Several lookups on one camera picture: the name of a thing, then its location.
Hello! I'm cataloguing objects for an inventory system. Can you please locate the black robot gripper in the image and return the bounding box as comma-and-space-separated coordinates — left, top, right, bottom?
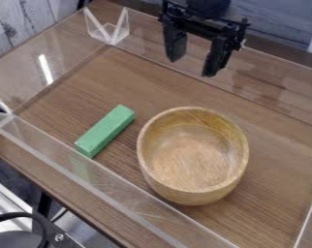
159, 0, 252, 78

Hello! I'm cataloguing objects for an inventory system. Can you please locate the green rectangular block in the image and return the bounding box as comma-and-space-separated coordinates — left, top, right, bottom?
74, 105, 135, 158

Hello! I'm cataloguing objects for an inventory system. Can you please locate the brown wooden bowl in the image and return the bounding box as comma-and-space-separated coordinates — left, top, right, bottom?
137, 107, 251, 205

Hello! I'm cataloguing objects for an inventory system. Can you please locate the clear acrylic enclosure wall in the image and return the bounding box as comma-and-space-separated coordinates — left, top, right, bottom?
0, 1, 312, 248

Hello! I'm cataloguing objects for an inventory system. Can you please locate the black cable lower left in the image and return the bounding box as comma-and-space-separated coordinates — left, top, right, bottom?
0, 211, 52, 248

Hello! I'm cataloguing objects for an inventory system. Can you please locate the black metal bracket with screw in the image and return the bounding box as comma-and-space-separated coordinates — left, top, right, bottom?
31, 212, 86, 248

